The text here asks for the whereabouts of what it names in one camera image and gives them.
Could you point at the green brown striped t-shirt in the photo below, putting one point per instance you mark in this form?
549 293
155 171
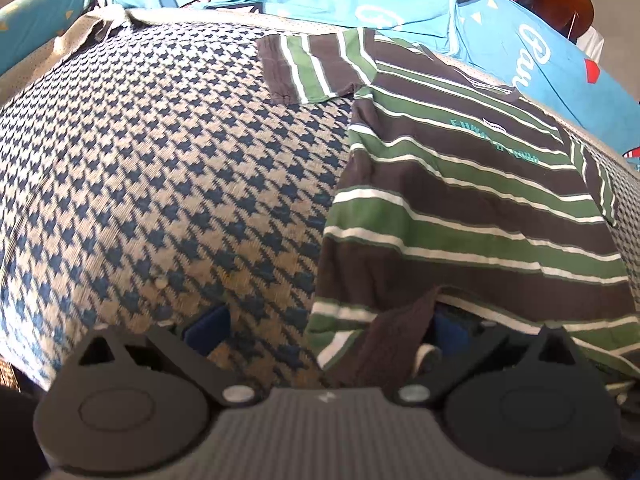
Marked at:
465 200

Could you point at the blue pillow with script print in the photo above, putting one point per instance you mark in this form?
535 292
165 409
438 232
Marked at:
540 55

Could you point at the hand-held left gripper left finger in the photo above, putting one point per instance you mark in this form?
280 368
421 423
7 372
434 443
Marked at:
207 327

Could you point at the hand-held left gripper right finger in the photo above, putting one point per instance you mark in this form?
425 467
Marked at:
450 331

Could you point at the houndstooth bed mat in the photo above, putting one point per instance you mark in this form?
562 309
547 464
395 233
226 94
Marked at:
175 160

